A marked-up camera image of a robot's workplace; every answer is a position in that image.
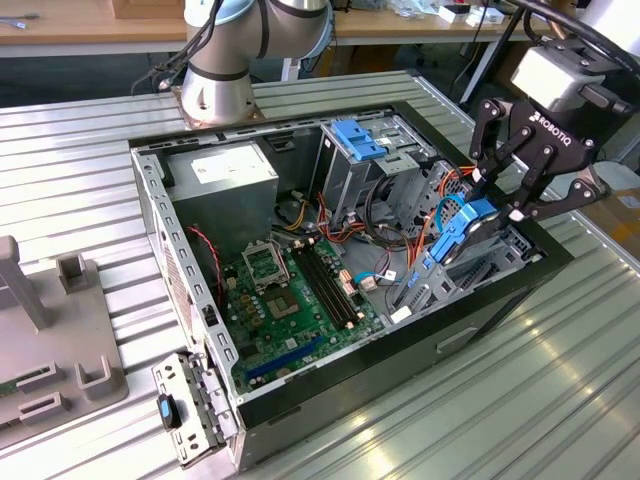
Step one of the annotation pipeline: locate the black blue bracket latch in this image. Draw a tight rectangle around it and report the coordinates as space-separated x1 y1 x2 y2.
155 393 182 430

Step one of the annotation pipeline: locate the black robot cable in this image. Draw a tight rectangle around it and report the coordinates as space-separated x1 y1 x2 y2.
130 0 640 94

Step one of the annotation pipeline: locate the black RAM slot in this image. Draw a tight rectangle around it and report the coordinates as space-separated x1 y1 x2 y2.
294 248 350 332
308 244 365 325

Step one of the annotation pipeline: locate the green RAM stick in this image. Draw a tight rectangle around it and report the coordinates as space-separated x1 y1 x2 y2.
0 374 26 399

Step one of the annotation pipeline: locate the square chipset chip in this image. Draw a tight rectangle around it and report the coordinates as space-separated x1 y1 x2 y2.
266 294 305 324

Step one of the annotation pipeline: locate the yellow black wire bundle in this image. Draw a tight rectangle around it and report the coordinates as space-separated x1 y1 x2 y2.
277 192 321 236

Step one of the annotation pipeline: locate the cardboard box with label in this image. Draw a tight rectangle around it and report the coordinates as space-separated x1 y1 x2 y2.
579 187 640 261

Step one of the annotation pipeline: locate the grey power supply unit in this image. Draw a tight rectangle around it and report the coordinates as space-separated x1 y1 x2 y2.
164 141 281 261

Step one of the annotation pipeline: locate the grey slot bracket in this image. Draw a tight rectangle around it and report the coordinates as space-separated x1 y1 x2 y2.
151 351 240 469

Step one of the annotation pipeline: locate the CPU socket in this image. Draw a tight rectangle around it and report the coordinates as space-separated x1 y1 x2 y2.
242 240 292 292

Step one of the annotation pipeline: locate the red black twisted wire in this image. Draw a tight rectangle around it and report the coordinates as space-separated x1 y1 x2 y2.
187 224 224 301

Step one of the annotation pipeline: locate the blue drive bay latch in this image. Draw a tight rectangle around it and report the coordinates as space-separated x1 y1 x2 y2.
332 119 396 162

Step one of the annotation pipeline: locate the black PC case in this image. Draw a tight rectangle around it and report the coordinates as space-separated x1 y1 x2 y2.
129 101 576 474

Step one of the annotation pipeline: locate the hard disk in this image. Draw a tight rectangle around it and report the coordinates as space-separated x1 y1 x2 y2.
403 197 521 297

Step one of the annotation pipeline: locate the wooden desk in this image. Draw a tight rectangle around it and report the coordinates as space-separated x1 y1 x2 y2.
329 0 551 49
0 0 191 59

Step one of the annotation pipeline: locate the small cardboard box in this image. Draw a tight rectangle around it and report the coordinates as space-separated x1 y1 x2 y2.
109 0 186 20

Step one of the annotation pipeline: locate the blue expansion slot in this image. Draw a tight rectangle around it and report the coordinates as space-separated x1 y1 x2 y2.
245 337 329 381

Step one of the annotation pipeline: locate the small white box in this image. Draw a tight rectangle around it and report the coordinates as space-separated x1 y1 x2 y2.
467 7 506 27
438 4 471 25

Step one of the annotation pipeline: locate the red orange wire bundle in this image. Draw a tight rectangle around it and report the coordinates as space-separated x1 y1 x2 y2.
317 194 374 246

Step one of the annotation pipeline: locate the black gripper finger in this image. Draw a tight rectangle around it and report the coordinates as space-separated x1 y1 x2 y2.
492 146 612 237
467 98 534 201

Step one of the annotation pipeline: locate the grey parts rack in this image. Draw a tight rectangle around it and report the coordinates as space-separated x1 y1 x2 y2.
0 234 130 451

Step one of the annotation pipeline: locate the long blue data wire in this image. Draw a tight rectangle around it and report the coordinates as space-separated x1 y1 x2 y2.
433 192 474 241

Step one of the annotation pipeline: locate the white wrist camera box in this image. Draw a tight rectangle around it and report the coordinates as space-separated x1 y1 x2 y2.
509 46 609 112

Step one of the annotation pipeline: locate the orange red power wire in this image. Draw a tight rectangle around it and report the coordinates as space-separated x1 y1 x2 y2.
403 167 479 269

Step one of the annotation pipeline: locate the black round cable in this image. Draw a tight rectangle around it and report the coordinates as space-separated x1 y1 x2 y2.
363 177 419 249

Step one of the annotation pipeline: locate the green motherboard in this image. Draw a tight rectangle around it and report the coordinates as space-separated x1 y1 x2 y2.
222 237 389 396

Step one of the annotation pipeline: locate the grey optical drive cage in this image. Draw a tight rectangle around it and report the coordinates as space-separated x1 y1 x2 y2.
309 118 439 229

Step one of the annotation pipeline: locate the black slanted pole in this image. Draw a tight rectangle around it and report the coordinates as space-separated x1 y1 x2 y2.
497 0 534 46

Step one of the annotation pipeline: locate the white low table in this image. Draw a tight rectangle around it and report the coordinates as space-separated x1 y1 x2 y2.
594 159 640 194

